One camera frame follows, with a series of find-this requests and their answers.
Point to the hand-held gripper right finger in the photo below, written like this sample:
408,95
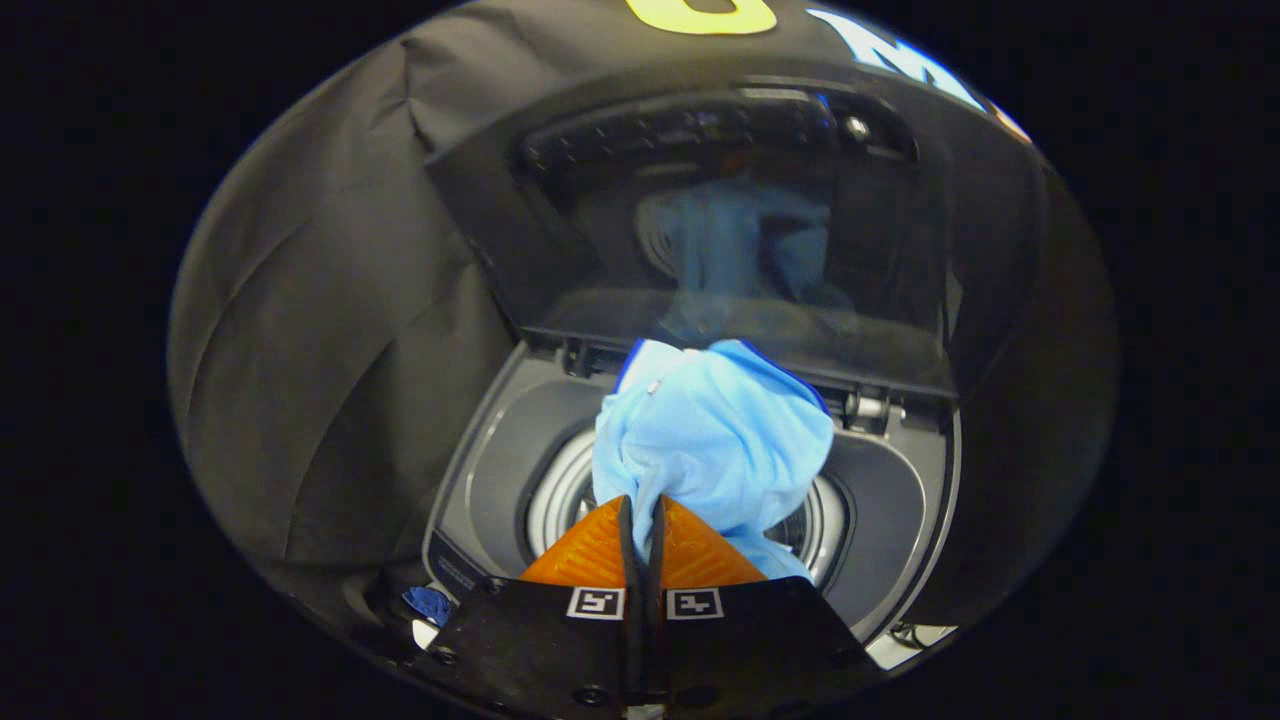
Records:
740,650

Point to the dark glass washing machine lid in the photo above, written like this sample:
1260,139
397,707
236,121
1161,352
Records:
540,240

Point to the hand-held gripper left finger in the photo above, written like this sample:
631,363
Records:
560,650

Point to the black backdrop cloth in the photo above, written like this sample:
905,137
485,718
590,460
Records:
320,330

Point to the light blue polo shirt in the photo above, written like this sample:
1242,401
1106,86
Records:
710,440

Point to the small blue object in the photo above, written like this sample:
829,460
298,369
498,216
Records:
428,604

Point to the grey washing machine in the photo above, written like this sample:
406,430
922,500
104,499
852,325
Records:
500,470

